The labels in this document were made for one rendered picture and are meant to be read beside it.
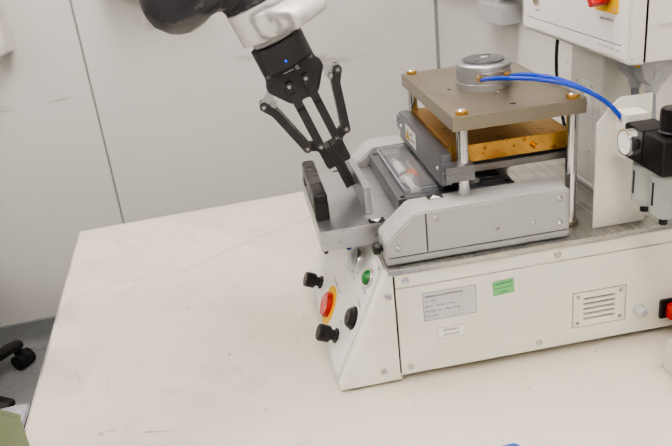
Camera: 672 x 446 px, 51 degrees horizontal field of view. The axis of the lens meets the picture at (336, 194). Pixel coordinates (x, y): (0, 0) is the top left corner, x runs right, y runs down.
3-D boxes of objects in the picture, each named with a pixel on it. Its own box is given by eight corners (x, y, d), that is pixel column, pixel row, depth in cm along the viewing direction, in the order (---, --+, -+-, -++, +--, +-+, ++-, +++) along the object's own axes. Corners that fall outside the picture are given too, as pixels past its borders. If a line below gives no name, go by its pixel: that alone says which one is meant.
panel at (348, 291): (311, 280, 127) (345, 187, 121) (338, 382, 99) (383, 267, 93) (301, 278, 126) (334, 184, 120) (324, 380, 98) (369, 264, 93)
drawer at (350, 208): (476, 171, 119) (475, 127, 116) (529, 223, 99) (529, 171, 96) (304, 198, 116) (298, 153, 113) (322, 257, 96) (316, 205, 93)
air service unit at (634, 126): (634, 192, 95) (641, 85, 90) (702, 237, 82) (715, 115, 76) (598, 198, 95) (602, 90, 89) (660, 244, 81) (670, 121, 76)
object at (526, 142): (512, 117, 116) (512, 60, 112) (575, 160, 96) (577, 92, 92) (411, 132, 114) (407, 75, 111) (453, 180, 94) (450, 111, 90)
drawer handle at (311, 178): (316, 182, 112) (313, 158, 110) (330, 219, 98) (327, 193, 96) (303, 184, 112) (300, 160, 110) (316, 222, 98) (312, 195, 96)
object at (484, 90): (543, 106, 120) (544, 29, 115) (646, 166, 91) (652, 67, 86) (404, 127, 117) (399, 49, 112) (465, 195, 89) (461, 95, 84)
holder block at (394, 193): (467, 153, 117) (467, 138, 116) (514, 197, 98) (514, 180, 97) (370, 168, 115) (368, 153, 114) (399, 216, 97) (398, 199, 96)
